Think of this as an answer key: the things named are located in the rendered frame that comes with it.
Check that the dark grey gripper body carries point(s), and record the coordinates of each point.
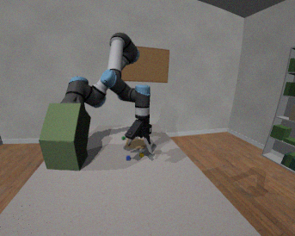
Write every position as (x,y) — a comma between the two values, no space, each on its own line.
(146,127)

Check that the tan flat mat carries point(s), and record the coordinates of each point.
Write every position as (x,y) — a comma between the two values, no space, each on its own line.
(136,143)

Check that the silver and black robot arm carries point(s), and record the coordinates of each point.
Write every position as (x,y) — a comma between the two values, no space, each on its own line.
(79,91)

